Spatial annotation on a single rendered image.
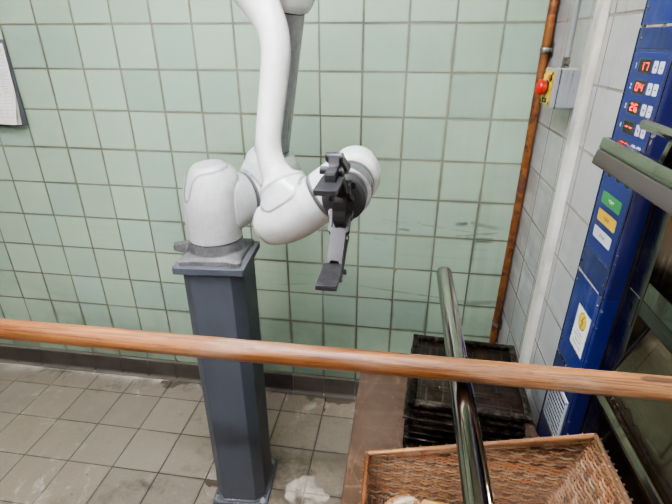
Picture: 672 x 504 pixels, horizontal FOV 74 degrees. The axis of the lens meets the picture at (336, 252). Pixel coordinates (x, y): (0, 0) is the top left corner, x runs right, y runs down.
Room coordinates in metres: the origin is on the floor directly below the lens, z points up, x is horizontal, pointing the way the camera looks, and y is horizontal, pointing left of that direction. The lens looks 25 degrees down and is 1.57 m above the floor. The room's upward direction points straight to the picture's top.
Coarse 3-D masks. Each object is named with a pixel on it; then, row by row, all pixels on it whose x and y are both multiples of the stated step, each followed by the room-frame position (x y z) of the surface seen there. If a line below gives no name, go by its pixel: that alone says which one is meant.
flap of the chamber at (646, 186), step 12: (600, 156) 0.70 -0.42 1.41; (612, 156) 0.67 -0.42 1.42; (600, 168) 0.69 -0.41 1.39; (612, 168) 0.65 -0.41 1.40; (624, 168) 0.62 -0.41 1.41; (624, 180) 0.61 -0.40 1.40; (636, 180) 0.58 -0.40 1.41; (648, 180) 0.55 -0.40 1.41; (648, 192) 0.54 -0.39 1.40; (660, 192) 0.52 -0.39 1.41; (660, 204) 0.51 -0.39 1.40
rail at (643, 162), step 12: (600, 144) 0.72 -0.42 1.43; (612, 144) 0.68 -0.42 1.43; (624, 144) 0.67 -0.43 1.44; (624, 156) 0.63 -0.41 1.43; (636, 156) 0.60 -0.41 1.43; (648, 156) 0.59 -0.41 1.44; (636, 168) 0.59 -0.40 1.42; (648, 168) 0.56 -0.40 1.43; (660, 168) 0.54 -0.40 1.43; (660, 180) 0.53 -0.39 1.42
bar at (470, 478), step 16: (448, 272) 0.76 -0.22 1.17; (448, 288) 0.70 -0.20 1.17; (448, 304) 0.64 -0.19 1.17; (448, 320) 0.60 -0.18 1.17; (448, 336) 0.56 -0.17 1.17; (448, 352) 0.52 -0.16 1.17; (464, 352) 0.52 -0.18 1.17; (464, 384) 0.45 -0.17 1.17; (464, 400) 0.42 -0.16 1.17; (464, 416) 0.39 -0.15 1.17; (464, 432) 0.37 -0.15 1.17; (480, 432) 0.38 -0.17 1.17; (464, 448) 0.35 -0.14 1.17; (480, 448) 0.35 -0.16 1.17; (464, 464) 0.33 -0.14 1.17; (480, 464) 0.33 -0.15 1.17; (464, 480) 0.31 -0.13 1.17; (480, 480) 0.31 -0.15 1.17; (464, 496) 0.30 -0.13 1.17; (480, 496) 0.29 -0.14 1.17
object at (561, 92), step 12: (552, 72) 1.29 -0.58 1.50; (564, 72) 1.26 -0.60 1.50; (576, 72) 1.26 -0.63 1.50; (552, 84) 1.27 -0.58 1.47; (564, 84) 1.26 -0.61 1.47; (576, 84) 1.26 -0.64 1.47; (540, 96) 1.36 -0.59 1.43; (552, 96) 1.27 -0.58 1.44; (564, 96) 1.26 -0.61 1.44; (564, 108) 1.26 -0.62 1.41
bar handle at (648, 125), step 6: (642, 120) 0.70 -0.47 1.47; (648, 120) 0.69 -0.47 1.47; (642, 126) 0.69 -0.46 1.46; (648, 126) 0.68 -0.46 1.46; (654, 126) 0.66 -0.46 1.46; (660, 126) 0.65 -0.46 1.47; (666, 126) 0.64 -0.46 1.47; (654, 132) 0.66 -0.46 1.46; (660, 132) 0.64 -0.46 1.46; (666, 132) 0.63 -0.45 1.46; (666, 138) 0.63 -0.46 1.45; (666, 150) 0.61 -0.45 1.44; (666, 156) 0.60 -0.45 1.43; (666, 162) 0.60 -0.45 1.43
